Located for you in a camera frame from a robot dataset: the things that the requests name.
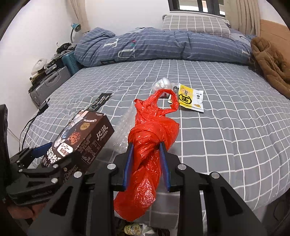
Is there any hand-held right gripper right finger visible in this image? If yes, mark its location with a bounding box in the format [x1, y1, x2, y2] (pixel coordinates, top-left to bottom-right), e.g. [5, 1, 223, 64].
[159, 143, 268, 236]

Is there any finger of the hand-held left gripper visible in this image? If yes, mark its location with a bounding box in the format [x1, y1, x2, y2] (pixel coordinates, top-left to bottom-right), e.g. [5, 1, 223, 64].
[9, 143, 54, 173]
[20, 156, 76, 186]

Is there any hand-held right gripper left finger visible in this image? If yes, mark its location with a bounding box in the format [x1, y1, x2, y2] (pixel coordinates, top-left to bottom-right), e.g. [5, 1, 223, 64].
[28, 143, 134, 236]

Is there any red plastic bag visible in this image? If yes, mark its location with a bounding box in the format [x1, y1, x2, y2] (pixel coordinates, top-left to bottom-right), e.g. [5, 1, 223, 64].
[113, 89, 180, 221]

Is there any brown cookie box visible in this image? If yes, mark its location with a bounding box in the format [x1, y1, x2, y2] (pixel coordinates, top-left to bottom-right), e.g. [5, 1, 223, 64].
[41, 110, 115, 175]

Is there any black printed packet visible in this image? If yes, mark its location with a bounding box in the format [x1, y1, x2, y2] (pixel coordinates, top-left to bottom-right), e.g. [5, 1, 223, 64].
[89, 93, 113, 111]

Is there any yellow snack packet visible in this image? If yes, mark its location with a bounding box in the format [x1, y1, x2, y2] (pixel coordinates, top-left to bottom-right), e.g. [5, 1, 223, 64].
[178, 83, 204, 113]

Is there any clear plastic wrapper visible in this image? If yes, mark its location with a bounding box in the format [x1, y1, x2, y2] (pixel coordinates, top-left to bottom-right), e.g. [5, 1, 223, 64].
[152, 77, 175, 93]

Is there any person's left hand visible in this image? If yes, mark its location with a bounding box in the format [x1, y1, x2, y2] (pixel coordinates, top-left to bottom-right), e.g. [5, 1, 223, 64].
[7, 203, 45, 222]

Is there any clear bubble wrap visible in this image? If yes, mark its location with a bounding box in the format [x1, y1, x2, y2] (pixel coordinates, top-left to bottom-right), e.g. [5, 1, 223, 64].
[109, 104, 138, 159]

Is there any bed with grey checked sheet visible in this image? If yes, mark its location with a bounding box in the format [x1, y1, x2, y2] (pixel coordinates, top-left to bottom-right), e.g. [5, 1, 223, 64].
[19, 58, 290, 218]

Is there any grey suitcase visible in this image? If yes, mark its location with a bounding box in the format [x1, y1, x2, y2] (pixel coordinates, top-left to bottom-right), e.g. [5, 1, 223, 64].
[29, 66, 72, 107]

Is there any white plastic mask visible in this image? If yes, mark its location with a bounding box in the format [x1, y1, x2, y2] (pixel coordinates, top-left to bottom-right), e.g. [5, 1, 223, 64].
[31, 58, 48, 75]

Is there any teal plastic crate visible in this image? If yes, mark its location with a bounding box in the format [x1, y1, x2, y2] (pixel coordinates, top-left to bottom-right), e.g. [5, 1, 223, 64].
[61, 50, 83, 76]

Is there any dark clutter pile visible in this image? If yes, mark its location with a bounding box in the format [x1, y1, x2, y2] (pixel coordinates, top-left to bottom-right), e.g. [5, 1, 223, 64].
[55, 42, 76, 55]

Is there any blue striped quilt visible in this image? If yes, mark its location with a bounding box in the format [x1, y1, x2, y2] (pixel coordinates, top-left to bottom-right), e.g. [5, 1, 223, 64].
[74, 27, 257, 67]

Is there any blue desk lamp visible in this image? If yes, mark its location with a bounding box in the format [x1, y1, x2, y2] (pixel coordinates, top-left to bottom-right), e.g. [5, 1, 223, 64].
[70, 23, 81, 43]

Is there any beige curtain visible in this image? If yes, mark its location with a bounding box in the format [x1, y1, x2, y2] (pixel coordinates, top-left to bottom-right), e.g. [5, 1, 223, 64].
[70, 0, 88, 33]
[227, 0, 261, 37]

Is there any grey checked pillow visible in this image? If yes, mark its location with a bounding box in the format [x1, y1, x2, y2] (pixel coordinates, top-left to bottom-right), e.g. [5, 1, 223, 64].
[161, 15, 231, 39]

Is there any brown padded jacket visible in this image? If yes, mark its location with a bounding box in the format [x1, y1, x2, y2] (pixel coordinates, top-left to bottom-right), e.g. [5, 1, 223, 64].
[250, 36, 290, 100]

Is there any dark framed window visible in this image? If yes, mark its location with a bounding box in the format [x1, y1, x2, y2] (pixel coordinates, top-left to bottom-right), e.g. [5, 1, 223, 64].
[168, 0, 226, 17]

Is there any wooden headboard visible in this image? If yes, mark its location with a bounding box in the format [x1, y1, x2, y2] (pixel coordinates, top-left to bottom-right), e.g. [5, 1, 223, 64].
[260, 19, 290, 46]

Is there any black charger with cable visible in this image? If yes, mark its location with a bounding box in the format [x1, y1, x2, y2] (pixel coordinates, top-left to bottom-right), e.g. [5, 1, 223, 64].
[19, 99, 50, 157]

